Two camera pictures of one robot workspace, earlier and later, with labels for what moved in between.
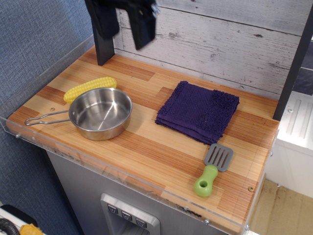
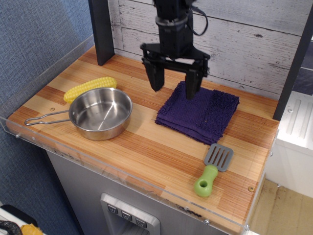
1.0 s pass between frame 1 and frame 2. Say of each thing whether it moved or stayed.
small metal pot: stayed
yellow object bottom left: stayed
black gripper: moved
